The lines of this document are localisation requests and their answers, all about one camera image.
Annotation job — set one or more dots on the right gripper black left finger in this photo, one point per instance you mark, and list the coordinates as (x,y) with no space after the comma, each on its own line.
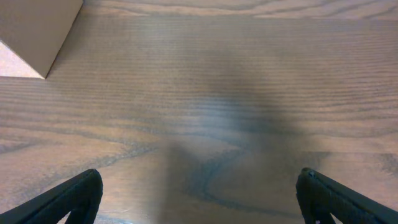
(78,199)

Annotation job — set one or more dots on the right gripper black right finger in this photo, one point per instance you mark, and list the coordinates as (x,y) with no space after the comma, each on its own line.
(322,200)

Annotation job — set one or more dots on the brown cardboard box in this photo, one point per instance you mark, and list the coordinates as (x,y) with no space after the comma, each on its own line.
(32,33)

